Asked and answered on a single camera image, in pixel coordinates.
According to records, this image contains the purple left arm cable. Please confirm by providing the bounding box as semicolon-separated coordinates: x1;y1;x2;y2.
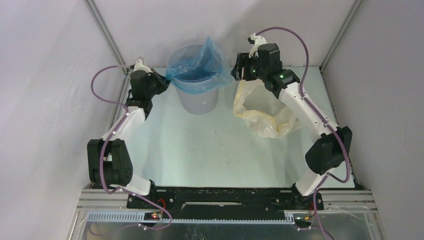
90;64;173;233

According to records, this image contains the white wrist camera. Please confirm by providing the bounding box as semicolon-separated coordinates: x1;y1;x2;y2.
130;57;153;73
248;33;267;58

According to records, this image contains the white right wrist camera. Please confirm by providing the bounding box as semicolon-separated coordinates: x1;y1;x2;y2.
248;33;267;58

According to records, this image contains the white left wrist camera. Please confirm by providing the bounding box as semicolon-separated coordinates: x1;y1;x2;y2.
130;57;153;73

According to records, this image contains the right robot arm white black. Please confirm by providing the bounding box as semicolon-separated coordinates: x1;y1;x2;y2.
231;43;352;209

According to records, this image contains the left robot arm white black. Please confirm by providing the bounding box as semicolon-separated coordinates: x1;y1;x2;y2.
87;67;170;208

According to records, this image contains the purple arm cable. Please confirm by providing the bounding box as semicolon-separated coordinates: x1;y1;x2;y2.
90;64;173;233
255;26;351;240

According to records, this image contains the translucent yellow-white trash bag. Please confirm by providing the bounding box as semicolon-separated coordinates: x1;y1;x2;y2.
233;80;302;139

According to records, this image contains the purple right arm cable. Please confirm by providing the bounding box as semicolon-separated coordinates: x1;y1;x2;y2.
255;26;351;240

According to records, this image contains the aluminium frame rail front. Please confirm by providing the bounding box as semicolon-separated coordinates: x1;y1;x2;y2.
67;188;387;240

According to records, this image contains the blue plastic trash bag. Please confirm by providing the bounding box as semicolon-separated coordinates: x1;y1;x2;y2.
165;37;234;94

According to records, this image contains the grey plastic trash bin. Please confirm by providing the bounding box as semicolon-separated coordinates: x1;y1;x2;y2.
166;44;223;116

